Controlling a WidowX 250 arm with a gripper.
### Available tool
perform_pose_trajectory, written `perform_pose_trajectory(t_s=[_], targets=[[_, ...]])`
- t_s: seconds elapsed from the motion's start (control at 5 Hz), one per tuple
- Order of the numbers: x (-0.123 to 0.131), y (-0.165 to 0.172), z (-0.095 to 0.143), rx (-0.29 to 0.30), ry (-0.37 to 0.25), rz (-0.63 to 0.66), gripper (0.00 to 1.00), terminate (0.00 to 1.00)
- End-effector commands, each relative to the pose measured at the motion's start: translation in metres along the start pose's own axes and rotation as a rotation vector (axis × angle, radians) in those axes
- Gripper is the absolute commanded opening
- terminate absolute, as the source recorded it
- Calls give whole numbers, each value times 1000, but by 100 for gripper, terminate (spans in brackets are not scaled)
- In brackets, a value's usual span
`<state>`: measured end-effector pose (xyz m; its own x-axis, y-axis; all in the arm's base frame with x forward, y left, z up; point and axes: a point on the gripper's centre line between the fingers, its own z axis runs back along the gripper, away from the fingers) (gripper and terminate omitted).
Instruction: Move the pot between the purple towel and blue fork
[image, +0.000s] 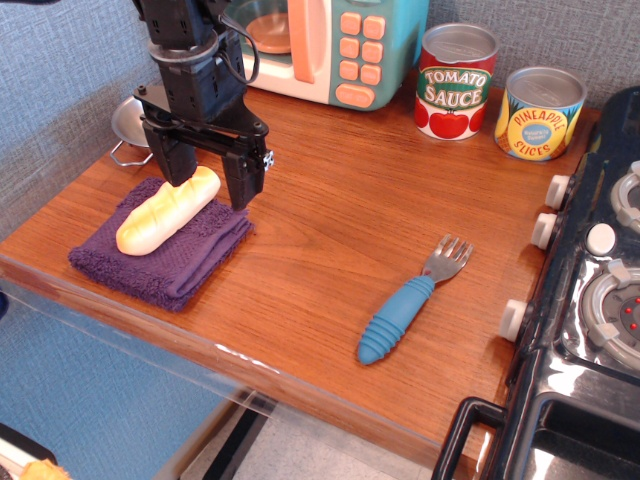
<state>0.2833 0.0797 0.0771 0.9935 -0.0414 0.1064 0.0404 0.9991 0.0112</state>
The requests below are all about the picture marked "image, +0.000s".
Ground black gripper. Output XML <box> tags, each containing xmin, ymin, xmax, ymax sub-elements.
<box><xmin>135</xmin><ymin>29</ymin><xmax>273</xmax><ymax>211</ymax></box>

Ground small silver metal pot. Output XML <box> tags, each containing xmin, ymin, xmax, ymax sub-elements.
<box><xmin>110</xmin><ymin>96</ymin><xmax>153</xmax><ymax>167</ymax></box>

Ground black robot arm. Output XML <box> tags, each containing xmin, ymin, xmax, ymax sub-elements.
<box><xmin>134</xmin><ymin>1</ymin><xmax>273</xmax><ymax>210</ymax></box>

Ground purple folded towel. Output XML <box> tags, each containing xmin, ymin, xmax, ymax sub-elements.
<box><xmin>68</xmin><ymin>177</ymin><xmax>254</xmax><ymax>312</ymax></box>

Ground toy bread loaf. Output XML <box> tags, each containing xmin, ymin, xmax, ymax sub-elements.
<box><xmin>116</xmin><ymin>166</ymin><xmax>221</xmax><ymax>256</ymax></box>

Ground toy microwave teal pink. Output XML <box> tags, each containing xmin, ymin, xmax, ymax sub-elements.
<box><xmin>225</xmin><ymin>1</ymin><xmax>429</xmax><ymax>111</ymax></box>

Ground clear acrylic table guard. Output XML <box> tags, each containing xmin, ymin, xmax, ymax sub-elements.
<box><xmin>1</xmin><ymin>278</ymin><xmax>431</xmax><ymax>479</ymax></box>

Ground tomato sauce can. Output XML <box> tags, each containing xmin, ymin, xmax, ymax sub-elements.
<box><xmin>414</xmin><ymin>23</ymin><xmax>499</xmax><ymax>141</ymax></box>

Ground pineapple slices can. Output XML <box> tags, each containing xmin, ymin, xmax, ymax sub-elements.
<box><xmin>494</xmin><ymin>66</ymin><xmax>587</xmax><ymax>162</ymax></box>

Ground black toy stove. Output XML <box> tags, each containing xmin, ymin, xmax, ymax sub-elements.
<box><xmin>433</xmin><ymin>87</ymin><xmax>639</xmax><ymax>479</ymax></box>

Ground blue handled metal fork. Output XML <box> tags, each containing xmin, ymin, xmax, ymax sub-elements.
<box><xmin>357</xmin><ymin>234</ymin><xmax>474</xmax><ymax>365</ymax></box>

